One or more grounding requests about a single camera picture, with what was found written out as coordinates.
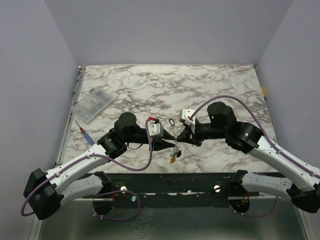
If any silver key organiser with rings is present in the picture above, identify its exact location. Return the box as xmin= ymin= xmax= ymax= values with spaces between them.
xmin=169 ymin=125 xmax=183 ymax=159

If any black key tag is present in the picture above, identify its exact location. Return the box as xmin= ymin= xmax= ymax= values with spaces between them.
xmin=168 ymin=118 xmax=175 ymax=126

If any yellow key tag with key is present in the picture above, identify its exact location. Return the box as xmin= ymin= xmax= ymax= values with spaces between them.
xmin=169 ymin=155 xmax=176 ymax=164

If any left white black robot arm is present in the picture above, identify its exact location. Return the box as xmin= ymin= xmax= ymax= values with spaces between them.
xmin=20 ymin=112 xmax=175 ymax=220

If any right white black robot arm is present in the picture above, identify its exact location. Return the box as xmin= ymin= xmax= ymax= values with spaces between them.
xmin=176 ymin=101 xmax=320 ymax=214

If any blue red screwdriver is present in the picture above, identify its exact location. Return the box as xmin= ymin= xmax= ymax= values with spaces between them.
xmin=74 ymin=120 xmax=95 ymax=146

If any clear plastic screw box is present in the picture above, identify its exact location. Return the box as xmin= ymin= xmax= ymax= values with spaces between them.
xmin=71 ymin=87 xmax=114 ymax=125

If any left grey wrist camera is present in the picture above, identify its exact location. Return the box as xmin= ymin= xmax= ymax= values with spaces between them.
xmin=147 ymin=121 xmax=164 ymax=139

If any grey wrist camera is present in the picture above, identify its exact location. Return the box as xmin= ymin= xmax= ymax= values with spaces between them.
xmin=147 ymin=121 xmax=164 ymax=139
xmin=179 ymin=108 xmax=196 ymax=126

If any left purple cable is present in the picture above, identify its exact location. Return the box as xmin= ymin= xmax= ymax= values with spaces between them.
xmin=20 ymin=116 xmax=161 ymax=217

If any purple cable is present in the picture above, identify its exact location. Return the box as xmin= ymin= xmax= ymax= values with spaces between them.
xmin=188 ymin=95 xmax=320 ymax=179
xmin=20 ymin=116 xmax=161 ymax=217

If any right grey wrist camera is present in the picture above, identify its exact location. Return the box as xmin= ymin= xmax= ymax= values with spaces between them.
xmin=179 ymin=108 xmax=196 ymax=126

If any black mounting base rail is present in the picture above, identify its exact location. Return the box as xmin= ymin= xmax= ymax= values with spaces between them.
xmin=87 ymin=169 xmax=261 ymax=210

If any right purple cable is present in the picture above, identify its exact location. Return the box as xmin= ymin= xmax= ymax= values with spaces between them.
xmin=188 ymin=95 xmax=320 ymax=179

